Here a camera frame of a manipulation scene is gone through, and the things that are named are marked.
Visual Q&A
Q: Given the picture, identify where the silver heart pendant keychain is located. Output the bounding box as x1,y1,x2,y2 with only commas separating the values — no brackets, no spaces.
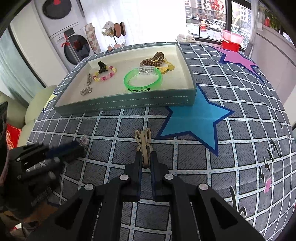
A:
80,74,92,96

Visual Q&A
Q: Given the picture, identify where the beige hair clip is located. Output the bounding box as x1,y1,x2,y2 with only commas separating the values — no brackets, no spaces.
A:
134,128,153,168

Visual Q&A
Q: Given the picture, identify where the black hair claw clip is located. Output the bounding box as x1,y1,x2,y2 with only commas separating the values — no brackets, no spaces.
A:
97,61,108,74

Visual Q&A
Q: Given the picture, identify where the green translucent bangle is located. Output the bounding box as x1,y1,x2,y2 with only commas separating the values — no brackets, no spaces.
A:
123,67,163,92

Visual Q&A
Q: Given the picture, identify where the yellow hair clip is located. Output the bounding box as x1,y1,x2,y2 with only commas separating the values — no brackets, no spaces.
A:
157,61,175,74

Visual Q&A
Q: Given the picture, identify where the brown spiral hair tie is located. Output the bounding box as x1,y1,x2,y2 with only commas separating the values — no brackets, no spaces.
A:
139,57,166,68

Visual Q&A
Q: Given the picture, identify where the grey grid star tablecloth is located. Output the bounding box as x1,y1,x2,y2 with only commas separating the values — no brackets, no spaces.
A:
26,43,295,240

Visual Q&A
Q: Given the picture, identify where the checkered paper bag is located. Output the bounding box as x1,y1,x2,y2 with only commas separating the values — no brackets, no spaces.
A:
85,23,101,54

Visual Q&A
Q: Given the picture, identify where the slipper drying rack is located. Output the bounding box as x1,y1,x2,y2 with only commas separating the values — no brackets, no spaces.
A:
102,21,126,52

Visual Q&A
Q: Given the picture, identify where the stacked white washer dryer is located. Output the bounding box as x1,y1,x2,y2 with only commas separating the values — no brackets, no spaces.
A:
34,0,94,71

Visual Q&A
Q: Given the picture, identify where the small wooden stool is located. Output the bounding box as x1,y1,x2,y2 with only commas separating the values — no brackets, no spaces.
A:
177,35,196,43

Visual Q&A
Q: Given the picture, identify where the red plastic bucket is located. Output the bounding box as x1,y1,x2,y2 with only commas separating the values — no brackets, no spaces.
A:
221,40,240,52

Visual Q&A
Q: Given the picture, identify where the pink plastic basin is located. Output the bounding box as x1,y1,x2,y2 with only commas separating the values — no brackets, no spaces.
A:
222,30,244,44

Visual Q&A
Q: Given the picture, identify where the potted green plant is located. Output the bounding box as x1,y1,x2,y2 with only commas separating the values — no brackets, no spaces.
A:
263,9,281,33

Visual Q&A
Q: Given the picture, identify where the pink yellow bead bracelet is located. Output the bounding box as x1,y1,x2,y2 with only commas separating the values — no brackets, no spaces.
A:
92,66,117,82

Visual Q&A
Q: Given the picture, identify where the red handled mop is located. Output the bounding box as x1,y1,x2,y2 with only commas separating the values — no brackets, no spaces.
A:
61,33,77,61

